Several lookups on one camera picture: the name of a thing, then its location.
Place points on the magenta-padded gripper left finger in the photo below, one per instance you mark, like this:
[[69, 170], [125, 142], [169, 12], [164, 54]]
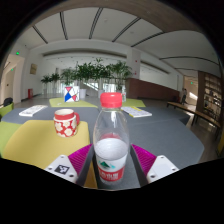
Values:
[[59, 168]]

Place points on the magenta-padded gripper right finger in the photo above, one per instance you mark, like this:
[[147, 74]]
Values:
[[163, 168]]

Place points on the clear red-capped water bottle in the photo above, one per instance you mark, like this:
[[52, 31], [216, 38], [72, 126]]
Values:
[[111, 156]]

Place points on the red floral ceramic mug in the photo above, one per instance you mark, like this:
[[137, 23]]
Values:
[[65, 128]]

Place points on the white and yellow booklet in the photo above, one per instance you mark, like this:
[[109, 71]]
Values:
[[137, 112]]

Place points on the long wooden bench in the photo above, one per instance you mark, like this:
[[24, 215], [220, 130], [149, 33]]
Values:
[[196, 115]]

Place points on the white printed magazine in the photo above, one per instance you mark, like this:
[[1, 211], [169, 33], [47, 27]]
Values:
[[32, 110]]

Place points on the person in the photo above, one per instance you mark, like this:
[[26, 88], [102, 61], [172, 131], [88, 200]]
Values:
[[183, 96]]

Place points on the white box with coloured triangles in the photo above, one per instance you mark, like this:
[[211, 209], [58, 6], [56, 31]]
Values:
[[71, 94]]

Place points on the green armchair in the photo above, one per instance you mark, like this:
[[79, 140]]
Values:
[[6, 109]]

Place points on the red fire extinguisher cabinet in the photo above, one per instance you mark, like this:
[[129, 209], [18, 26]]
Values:
[[30, 93]]

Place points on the small clear drink bottle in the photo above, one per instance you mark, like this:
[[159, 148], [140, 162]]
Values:
[[124, 97]]

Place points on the black chair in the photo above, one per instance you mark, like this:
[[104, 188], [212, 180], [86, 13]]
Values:
[[8, 101]]

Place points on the wooden shelf unit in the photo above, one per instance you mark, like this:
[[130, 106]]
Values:
[[210, 96]]

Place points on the group of potted green plants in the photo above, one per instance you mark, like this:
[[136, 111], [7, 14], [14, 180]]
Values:
[[91, 71]]

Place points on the framed wall picture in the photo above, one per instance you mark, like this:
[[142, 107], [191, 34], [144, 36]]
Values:
[[33, 68]]

